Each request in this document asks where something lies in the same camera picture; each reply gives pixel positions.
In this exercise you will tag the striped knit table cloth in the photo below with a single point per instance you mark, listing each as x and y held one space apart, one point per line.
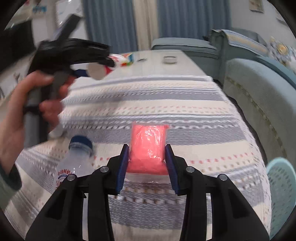
191 114

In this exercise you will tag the floral long pillow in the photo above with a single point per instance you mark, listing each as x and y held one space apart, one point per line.
282 53

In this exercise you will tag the tall framed picture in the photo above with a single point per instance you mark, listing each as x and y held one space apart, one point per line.
256 6

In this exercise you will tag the colourful rubik cube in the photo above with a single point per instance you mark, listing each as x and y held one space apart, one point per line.
129 59

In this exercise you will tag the white pink milk bottle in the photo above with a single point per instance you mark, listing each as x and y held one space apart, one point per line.
55 130

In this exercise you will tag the left hand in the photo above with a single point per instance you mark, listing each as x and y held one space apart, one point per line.
12 129

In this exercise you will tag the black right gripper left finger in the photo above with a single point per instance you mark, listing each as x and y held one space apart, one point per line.
61 216

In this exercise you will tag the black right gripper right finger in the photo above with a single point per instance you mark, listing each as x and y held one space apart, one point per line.
233 218

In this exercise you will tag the pink plastic packet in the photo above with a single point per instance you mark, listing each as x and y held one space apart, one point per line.
147 149

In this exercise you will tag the blue fabric sofa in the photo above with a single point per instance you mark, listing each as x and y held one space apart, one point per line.
262 88

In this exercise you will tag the light blue laundry basket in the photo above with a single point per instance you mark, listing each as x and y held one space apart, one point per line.
281 176

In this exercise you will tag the blue window curtain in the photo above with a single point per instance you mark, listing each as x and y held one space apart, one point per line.
133 25

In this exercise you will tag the clear blue cap bottle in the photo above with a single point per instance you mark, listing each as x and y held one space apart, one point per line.
76 160

